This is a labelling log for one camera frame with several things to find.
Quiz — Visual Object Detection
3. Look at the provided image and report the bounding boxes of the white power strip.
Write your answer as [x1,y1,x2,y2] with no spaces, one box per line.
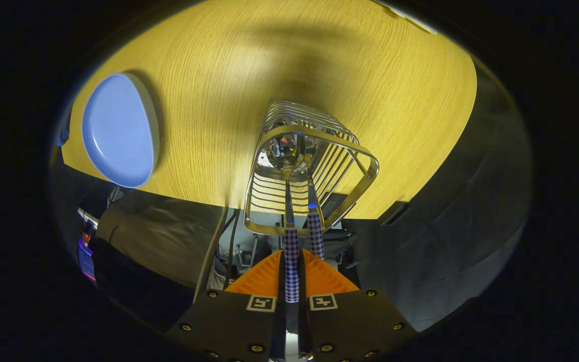
[77,207,100,231]

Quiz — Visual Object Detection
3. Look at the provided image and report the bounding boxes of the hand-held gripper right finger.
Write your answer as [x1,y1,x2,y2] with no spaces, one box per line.
[301,249,418,362]

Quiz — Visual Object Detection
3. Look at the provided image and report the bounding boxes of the fork with blue checked handle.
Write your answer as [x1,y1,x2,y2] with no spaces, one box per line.
[306,168,325,260]

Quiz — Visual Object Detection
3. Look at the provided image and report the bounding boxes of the blue round plate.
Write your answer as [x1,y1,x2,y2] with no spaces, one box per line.
[82,73,160,188]

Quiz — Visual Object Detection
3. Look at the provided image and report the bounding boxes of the metal wire cutlery rack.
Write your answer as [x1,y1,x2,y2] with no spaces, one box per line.
[243,101,379,237]

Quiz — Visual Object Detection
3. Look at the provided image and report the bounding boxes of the blue lit screen device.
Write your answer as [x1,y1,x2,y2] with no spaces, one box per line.
[77,237,97,282]

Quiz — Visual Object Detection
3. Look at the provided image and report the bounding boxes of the person's brown trousers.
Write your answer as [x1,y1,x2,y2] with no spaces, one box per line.
[96,190,227,288]

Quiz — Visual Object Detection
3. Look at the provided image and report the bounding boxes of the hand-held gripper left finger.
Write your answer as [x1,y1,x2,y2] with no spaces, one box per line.
[166,250,286,362]

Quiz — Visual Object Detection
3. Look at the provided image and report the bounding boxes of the spoon with blue checked handle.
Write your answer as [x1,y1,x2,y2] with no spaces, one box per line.
[260,133,306,303]

